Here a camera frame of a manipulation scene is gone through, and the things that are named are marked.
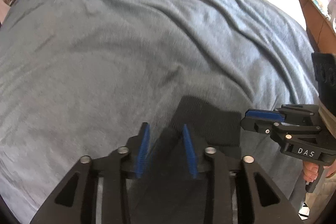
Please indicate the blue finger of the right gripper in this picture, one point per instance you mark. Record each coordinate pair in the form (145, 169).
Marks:
(262, 126)
(265, 114)

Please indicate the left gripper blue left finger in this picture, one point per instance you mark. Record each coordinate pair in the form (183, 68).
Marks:
(143, 149)

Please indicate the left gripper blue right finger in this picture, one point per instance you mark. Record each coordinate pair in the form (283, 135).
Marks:
(191, 156)

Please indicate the black sweatpants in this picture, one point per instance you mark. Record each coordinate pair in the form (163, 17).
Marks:
(187, 176)

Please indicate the right hand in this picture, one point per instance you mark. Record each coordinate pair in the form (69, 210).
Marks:
(310, 171)

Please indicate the blue-grey duvet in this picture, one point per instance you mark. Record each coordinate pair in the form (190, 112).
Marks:
(80, 76)

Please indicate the wooden bedside shelf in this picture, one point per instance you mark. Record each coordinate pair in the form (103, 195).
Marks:
(327, 9)

